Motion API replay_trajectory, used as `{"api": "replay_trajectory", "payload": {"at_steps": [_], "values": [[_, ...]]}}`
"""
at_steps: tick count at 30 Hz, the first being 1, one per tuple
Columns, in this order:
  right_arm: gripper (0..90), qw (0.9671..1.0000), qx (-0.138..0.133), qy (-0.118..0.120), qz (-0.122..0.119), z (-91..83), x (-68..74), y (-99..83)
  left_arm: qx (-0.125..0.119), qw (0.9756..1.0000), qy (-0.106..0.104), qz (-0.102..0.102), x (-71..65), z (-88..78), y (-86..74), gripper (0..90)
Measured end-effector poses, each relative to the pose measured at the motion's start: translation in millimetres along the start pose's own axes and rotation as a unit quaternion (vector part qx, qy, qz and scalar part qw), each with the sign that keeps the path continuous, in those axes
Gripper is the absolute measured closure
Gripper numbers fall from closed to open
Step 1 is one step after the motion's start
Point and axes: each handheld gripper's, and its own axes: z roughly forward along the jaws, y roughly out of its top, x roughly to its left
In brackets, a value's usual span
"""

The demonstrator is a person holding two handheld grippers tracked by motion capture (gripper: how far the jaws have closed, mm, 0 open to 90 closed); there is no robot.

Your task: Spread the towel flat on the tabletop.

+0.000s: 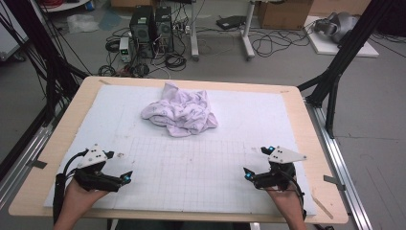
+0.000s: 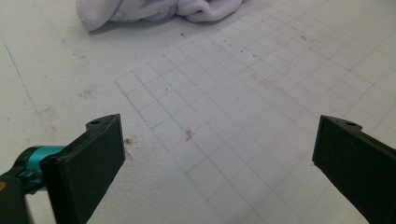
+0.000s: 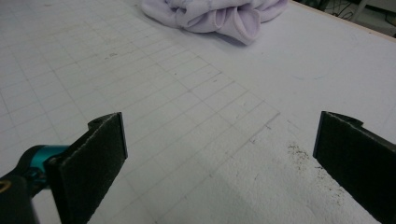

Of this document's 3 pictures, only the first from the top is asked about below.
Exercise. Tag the wide black computer tower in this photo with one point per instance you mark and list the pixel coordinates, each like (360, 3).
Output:
(142, 28)

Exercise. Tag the white desk leg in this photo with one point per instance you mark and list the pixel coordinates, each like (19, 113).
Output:
(194, 32)
(247, 32)

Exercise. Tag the flat black device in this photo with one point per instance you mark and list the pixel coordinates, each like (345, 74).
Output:
(230, 21)

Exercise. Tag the person's right hand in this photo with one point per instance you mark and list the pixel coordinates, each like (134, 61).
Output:
(288, 199)

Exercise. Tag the white foam mat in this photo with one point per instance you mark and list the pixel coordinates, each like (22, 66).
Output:
(223, 127)

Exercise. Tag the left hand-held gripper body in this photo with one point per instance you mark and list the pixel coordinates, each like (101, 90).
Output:
(92, 156)

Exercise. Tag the narrow black computer tower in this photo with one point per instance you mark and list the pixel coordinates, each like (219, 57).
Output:
(164, 28)

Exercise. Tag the black metal frame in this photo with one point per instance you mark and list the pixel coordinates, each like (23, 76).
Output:
(40, 41)
(352, 41)

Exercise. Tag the aluminium rail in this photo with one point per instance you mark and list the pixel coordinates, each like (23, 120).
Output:
(35, 143)
(336, 159)

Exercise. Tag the brown cardboard box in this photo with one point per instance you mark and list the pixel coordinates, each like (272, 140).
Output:
(284, 14)

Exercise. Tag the grey robot head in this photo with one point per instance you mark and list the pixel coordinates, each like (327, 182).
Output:
(340, 25)

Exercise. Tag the white floor board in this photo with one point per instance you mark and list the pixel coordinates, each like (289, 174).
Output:
(325, 48)

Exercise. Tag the white power supply box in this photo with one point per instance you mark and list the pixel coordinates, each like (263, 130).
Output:
(124, 49)

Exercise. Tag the clear plastic bag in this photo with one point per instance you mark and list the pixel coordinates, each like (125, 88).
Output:
(81, 23)

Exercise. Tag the pale pink printed towel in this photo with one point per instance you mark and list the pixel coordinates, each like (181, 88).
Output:
(182, 111)

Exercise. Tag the thin wooden stick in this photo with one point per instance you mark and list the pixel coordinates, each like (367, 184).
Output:
(322, 206)

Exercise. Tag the person's left hand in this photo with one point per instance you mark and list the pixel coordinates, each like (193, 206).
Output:
(79, 196)

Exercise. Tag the grey tape piece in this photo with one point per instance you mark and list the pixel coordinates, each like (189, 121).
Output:
(37, 164)
(333, 181)

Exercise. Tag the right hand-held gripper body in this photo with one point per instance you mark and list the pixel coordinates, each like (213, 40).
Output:
(281, 175)

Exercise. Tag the light wooden table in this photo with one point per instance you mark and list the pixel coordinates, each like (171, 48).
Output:
(308, 143)

